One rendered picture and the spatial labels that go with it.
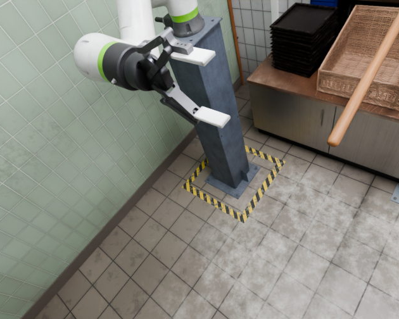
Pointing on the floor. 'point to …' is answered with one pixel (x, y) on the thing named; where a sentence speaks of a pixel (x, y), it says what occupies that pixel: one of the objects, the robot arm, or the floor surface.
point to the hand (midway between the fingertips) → (213, 92)
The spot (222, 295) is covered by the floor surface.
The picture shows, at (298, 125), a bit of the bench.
